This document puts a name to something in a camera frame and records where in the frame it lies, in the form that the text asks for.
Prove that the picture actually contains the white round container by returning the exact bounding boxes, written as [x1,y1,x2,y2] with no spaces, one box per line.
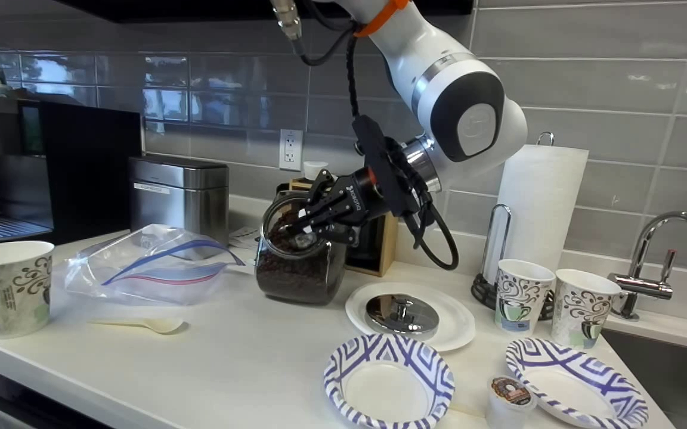
[304,159,331,180]

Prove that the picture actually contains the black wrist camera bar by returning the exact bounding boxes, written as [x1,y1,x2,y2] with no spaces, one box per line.
[350,114,428,234]

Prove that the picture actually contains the stainless steel lidded bin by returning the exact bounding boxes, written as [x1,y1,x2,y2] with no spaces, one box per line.
[126,152,232,245]

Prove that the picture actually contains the wooden countertop organizer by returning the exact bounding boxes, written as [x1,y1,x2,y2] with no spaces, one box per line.
[274,177,400,279]

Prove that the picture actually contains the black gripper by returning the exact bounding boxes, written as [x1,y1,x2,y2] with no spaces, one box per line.
[286,169,394,247]

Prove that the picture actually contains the kitchen sink basin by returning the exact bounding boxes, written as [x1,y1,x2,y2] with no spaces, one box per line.
[601,329,687,429]

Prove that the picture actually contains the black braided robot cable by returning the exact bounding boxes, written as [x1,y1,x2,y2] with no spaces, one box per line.
[274,0,460,272]

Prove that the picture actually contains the cream plastic spoon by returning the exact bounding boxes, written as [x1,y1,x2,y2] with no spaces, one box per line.
[88,314,189,335]

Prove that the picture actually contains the chrome sink faucet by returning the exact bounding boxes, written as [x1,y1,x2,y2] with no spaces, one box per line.
[607,210,687,322]

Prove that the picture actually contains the white round plate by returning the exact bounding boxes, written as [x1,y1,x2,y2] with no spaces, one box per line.
[343,282,480,354]

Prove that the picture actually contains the clear zip plastic bag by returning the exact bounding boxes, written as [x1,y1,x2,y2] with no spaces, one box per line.
[61,222,245,307]

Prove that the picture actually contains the black countertop appliance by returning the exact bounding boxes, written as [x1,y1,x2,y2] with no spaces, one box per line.
[16,97,145,245]

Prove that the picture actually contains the blue patterned paper bowl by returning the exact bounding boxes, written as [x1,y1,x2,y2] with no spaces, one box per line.
[323,332,457,429]
[503,335,651,429]

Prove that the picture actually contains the patterned paper cup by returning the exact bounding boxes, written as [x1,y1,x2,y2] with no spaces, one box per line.
[0,238,57,339]
[494,258,559,333]
[549,266,624,352]

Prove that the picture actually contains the small white coffee pod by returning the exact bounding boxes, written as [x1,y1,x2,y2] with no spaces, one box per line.
[484,375,539,429]

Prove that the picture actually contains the metal jar lid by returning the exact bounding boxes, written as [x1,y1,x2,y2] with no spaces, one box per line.
[363,291,441,335]

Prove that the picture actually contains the glass jar of coffee beans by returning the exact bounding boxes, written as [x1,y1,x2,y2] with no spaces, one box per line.
[252,184,350,307]

